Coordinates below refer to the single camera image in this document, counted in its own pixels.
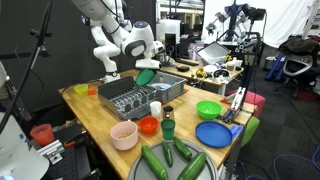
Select dark green plate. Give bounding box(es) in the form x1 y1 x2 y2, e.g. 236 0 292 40
134 68 157 87

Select light blue plate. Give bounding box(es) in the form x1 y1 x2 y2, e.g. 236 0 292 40
150 82 173 91

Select grey dish rack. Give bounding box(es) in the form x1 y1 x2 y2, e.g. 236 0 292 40
97 75 158 121

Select grey plastic tub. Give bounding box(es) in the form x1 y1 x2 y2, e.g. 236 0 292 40
143 70 188 104

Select white mug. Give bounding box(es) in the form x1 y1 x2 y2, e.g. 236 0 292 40
149 100 163 118

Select wooden desk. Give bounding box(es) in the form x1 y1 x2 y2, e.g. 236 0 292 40
159 59 244 96

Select metal cup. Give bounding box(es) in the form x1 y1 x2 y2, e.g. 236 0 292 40
162 105 176 122

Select red bowl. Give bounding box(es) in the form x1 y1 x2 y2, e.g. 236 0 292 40
138 116 160 135

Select black keyboard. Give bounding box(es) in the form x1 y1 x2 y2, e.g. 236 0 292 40
174 58 200 67

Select dark green cup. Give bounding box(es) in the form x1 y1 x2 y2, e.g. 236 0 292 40
160 119 176 141

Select yellow duck toy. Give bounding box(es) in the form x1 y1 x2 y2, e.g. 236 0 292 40
195 68 206 79

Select black computer monitor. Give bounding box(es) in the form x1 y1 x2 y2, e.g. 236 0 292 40
164 32 181 64

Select bright green bowl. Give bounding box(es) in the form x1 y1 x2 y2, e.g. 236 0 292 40
195 100 223 121

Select white bowl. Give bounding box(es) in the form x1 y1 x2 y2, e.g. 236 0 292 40
203 64 219 76

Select medium green cucumber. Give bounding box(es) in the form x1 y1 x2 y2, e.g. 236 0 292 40
172 136 193 161

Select small thin green cucumber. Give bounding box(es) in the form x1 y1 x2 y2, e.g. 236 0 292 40
162 141 174 168

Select clear plastic bin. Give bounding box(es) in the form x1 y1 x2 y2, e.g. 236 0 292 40
196 41 231 65

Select large green cucumber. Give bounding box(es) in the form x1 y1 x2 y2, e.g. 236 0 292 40
176 151 207 180
140 143 169 180

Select grey round tray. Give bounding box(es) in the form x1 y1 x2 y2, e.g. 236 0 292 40
127 139 219 180

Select black table clamp stand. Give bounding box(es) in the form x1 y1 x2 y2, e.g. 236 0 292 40
221 31 263 124

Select pink stool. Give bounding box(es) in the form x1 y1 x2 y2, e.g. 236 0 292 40
226 89 267 118

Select green stool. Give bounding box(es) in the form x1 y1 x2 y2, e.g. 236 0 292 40
240 115 261 148

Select red plastic cup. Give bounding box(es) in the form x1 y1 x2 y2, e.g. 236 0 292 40
29 123 55 147

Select black office chair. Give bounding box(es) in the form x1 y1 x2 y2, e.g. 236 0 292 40
273 37 320 101

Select white rounded machine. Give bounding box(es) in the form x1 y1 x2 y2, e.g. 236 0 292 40
0 111 50 180

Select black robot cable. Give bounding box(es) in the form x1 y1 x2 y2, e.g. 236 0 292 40
154 43 176 68

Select pink handled bowl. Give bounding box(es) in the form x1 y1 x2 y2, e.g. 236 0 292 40
109 120 139 151

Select camera tripod rig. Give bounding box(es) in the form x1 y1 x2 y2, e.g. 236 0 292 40
205 2 268 43

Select aluminium bracket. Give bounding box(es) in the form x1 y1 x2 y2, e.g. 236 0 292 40
37 139 66 165

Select thick black hanging cable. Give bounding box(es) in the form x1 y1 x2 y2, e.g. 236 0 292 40
0 0 54 134

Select black camera on stand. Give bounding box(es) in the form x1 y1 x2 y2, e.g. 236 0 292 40
29 28 53 46

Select blue floor cable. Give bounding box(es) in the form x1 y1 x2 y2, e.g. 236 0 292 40
272 144 320 180

